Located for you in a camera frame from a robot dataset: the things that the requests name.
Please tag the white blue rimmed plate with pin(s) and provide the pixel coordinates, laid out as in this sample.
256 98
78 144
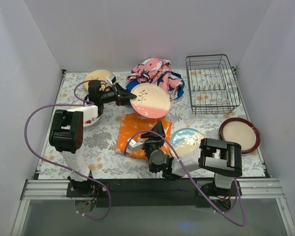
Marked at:
92 122

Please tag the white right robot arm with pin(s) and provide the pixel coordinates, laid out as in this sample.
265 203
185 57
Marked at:
220 157

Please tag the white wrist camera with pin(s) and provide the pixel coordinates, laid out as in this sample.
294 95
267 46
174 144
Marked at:
133 146
110 79

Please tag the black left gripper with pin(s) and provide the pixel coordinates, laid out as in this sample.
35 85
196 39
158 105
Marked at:
117 94

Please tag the yellow rimmed plate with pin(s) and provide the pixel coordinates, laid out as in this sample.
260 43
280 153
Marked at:
100 74

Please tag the brown rimmed cream plate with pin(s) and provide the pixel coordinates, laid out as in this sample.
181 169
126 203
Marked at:
241 131

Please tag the pink plate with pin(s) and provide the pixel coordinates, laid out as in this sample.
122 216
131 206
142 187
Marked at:
151 101

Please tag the black wire dish rack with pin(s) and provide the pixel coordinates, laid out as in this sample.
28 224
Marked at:
212 84

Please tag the orange tie-dye folded shorts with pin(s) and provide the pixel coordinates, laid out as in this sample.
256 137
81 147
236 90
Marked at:
132 123

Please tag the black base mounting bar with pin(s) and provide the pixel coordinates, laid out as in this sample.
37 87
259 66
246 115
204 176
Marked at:
145 192

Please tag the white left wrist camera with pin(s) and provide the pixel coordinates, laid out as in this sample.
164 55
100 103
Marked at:
110 79

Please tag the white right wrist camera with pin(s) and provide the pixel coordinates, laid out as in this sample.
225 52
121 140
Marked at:
133 146

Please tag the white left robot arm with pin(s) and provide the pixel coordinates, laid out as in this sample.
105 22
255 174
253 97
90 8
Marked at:
67 130

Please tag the blue cloth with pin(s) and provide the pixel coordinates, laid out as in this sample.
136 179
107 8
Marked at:
179 89

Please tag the pink navy patterned cloth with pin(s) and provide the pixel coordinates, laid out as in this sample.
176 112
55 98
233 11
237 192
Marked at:
157 72

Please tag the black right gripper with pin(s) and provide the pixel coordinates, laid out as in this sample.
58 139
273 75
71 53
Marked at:
153 139

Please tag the blue and cream plate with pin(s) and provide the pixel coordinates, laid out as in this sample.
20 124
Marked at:
186 140

